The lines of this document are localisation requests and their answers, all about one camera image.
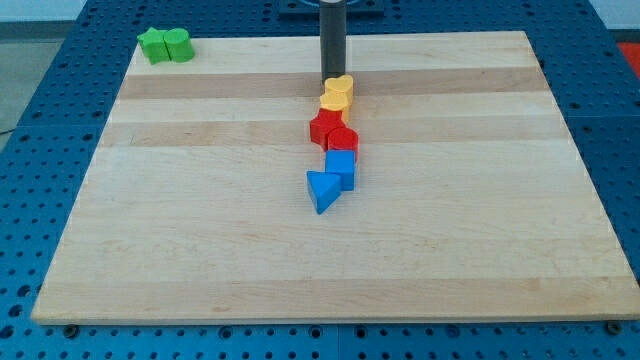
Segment yellow heart block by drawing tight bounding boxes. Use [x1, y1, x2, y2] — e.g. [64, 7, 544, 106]
[324, 74, 354, 105]

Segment blue triangle block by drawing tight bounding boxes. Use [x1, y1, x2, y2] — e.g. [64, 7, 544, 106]
[306, 171, 342, 214]

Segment blue cube block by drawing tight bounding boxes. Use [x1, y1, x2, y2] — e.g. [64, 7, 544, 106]
[325, 150, 356, 191]

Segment red cylinder block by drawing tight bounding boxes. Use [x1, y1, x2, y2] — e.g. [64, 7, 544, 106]
[327, 127, 359, 158]

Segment red hexagon block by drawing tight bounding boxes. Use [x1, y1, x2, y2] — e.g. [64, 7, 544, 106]
[309, 108, 345, 151]

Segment yellow hexagon block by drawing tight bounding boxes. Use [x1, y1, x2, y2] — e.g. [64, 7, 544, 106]
[319, 92, 351, 124]

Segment wooden board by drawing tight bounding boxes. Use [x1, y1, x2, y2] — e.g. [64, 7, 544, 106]
[32, 31, 639, 325]

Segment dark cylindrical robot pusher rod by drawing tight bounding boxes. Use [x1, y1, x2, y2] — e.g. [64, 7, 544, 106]
[319, 0, 347, 81]

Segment green cylinder block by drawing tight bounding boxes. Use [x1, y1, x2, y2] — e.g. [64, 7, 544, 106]
[163, 28, 195, 63]

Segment green star block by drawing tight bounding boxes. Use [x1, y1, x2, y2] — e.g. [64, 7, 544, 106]
[137, 27, 170, 64]

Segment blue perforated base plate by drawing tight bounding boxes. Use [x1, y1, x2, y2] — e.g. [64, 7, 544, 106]
[1, 0, 639, 359]

